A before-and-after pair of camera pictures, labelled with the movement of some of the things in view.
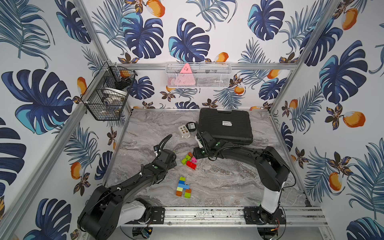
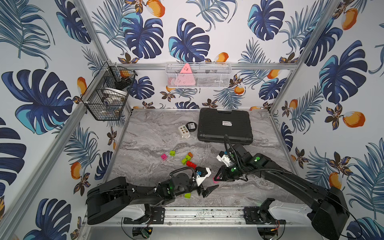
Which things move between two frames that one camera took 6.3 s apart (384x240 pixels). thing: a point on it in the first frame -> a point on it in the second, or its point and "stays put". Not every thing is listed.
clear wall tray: [203, 75] stays put
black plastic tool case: [231, 126] stays put
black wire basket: [106, 97] stays put
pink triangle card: [186, 77] stays put
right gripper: [196, 153] -> [219, 178]
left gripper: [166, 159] -> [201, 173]
